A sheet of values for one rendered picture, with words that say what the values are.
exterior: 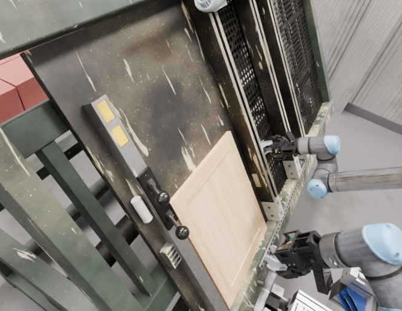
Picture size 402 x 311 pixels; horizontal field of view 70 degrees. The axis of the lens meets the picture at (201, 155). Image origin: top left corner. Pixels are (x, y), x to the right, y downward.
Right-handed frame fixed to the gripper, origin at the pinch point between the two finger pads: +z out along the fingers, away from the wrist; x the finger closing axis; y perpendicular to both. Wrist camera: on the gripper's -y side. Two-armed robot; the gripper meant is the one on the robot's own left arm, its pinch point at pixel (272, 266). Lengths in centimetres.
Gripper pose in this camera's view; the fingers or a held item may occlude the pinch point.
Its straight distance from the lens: 89.0
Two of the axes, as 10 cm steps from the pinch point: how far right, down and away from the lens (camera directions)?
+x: -5.5, 5.4, -6.4
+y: -6.6, -7.5, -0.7
